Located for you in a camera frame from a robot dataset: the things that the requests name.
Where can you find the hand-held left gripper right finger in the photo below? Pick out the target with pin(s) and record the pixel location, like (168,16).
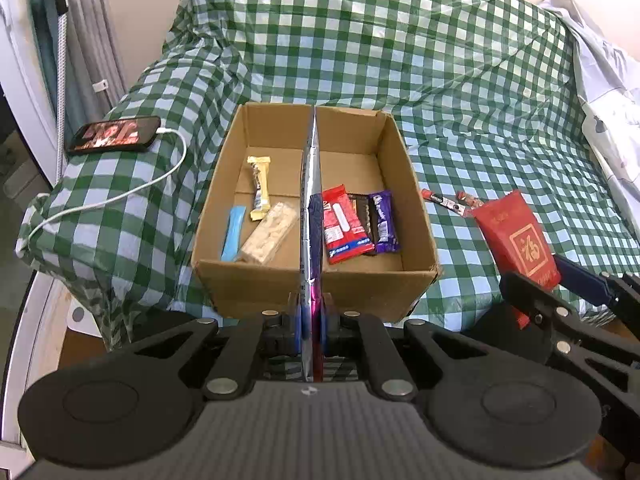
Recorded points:
(326,327)

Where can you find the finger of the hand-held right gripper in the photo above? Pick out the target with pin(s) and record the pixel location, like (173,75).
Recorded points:
(545,310)
(580,275)

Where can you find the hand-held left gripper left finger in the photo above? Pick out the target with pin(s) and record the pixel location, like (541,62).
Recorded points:
(298,327)

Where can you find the brown cardboard box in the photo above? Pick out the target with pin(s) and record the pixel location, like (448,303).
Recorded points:
(350,290)

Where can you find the long purple snack bar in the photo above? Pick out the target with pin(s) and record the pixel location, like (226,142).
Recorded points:
(312,260)

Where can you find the red packet with gold print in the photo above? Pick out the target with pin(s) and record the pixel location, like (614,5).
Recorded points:
(520,240)

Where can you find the clear nut bar packet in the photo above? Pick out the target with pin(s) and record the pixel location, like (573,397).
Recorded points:
(267,235)

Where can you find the red snack bar white label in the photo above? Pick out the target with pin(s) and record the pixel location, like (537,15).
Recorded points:
(345,225)

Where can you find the light blue snack bar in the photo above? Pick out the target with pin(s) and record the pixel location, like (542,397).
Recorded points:
(233,235)

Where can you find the purple chocolate packet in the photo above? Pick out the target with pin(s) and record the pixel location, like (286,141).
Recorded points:
(384,225)

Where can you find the dark chocolate packet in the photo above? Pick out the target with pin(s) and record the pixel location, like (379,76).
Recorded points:
(364,215)

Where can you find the yellow snack bar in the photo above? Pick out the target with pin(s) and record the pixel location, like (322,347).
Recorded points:
(260,185)

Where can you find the small red candy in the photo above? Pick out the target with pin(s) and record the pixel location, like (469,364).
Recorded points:
(470,202)

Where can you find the red black white snack bar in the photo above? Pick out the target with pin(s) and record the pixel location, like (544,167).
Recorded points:
(442,201)

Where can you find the white printed cloth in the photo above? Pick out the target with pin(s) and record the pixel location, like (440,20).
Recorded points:
(610,110)

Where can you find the black smartphone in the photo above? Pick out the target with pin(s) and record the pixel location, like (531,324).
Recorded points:
(110,133)

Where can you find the green checked cloth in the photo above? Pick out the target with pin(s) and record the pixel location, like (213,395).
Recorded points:
(400,35)

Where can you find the white clip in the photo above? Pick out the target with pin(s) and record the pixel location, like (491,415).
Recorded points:
(100,85)

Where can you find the grey curtain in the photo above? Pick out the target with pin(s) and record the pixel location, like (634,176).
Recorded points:
(95,20)

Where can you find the white window frame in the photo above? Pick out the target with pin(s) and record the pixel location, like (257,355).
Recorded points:
(20,60)

